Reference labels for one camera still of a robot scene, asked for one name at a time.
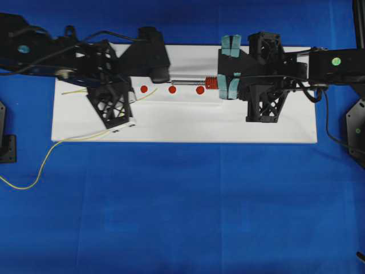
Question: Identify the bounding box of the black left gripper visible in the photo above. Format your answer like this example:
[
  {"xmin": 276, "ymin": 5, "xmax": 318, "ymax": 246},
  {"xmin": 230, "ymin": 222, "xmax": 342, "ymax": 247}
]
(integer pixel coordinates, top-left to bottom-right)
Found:
[{"xmin": 61, "ymin": 31, "xmax": 137, "ymax": 133}]

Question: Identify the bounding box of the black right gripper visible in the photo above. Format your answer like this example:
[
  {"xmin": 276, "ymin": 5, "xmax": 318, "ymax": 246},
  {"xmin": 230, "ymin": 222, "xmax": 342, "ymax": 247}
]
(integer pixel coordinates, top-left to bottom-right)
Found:
[{"xmin": 217, "ymin": 32, "xmax": 307, "ymax": 123}]

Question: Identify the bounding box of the red soldering iron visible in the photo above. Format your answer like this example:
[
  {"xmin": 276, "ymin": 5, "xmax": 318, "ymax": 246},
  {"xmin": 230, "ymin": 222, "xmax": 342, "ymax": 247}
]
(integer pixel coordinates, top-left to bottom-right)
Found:
[{"xmin": 171, "ymin": 76, "xmax": 218, "ymax": 90}]

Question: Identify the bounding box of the yellow solder wire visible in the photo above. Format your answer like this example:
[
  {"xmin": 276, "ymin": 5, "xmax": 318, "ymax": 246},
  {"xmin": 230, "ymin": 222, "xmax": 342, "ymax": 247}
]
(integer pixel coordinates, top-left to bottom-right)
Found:
[{"xmin": 0, "ymin": 87, "xmax": 158, "ymax": 190}]

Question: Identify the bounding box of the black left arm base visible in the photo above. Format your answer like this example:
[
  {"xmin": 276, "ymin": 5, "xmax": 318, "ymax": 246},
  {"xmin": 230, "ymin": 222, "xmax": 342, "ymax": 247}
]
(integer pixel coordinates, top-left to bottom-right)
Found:
[{"xmin": 0, "ymin": 102, "xmax": 17, "ymax": 164}]

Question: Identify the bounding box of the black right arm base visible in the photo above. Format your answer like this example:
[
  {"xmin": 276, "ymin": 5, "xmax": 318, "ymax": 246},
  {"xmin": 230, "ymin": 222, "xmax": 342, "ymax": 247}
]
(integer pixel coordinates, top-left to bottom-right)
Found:
[{"xmin": 346, "ymin": 99, "xmax": 364, "ymax": 168}]

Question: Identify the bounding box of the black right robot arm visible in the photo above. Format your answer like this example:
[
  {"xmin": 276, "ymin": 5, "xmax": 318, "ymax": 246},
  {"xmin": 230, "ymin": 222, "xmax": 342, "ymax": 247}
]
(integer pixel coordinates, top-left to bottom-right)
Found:
[{"xmin": 115, "ymin": 28, "xmax": 364, "ymax": 123}]

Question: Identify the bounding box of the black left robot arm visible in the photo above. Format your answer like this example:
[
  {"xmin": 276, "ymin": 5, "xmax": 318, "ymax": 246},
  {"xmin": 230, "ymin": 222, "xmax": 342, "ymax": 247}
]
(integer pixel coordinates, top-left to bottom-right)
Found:
[{"xmin": 1, "ymin": 13, "xmax": 135, "ymax": 129}]

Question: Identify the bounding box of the small white raised plate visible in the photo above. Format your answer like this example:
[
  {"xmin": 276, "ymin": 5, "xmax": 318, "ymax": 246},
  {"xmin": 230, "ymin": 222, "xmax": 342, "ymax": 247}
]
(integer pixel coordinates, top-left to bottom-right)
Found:
[{"xmin": 131, "ymin": 74, "xmax": 222, "ymax": 106}]

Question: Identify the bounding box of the large white board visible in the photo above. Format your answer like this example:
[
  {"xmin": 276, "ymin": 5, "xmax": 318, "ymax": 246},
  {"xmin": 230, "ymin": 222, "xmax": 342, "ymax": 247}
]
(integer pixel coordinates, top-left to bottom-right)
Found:
[{"xmin": 51, "ymin": 42, "xmax": 318, "ymax": 144}]

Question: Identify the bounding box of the blue table mat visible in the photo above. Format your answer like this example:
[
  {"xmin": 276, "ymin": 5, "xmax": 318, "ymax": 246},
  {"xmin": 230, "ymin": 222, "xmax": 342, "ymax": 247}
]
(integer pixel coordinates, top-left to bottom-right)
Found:
[{"xmin": 0, "ymin": 0, "xmax": 365, "ymax": 274}]

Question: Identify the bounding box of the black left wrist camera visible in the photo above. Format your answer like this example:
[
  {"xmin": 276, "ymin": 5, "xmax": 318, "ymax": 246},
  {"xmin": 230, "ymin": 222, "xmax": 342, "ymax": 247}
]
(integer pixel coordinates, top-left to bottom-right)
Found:
[{"xmin": 117, "ymin": 27, "xmax": 171, "ymax": 84}]

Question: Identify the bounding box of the black left camera cable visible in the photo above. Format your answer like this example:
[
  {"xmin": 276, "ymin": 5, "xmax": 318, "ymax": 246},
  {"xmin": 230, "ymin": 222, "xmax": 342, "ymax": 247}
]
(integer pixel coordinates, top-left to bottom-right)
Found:
[{"xmin": 0, "ymin": 30, "xmax": 143, "ymax": 76}]

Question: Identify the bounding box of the black camera cable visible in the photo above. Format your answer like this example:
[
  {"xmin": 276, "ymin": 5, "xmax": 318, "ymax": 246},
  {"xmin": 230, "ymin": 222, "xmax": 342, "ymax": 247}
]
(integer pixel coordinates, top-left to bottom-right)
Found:
[
  {"xmin": 0, "ymin": 30, "xmax": 143, "ymax": 76},
  {"xmin": 239, "ymin": 74, "xmax": 354, "ymax": 149}
]

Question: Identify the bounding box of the black right camera cable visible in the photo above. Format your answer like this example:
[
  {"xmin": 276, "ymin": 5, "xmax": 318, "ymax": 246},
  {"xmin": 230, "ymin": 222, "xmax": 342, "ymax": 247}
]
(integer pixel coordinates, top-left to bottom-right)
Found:
[{"xmin": 239, "ymin": 74, "xmax": 354, "ymax": 149}]

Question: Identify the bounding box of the black frame stand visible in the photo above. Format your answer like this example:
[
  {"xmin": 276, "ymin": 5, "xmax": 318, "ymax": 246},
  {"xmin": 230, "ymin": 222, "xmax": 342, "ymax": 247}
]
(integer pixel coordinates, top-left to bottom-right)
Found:
[{"xmin": 352, "ymin": 0, "xmax": 365, "ymax": 49}]

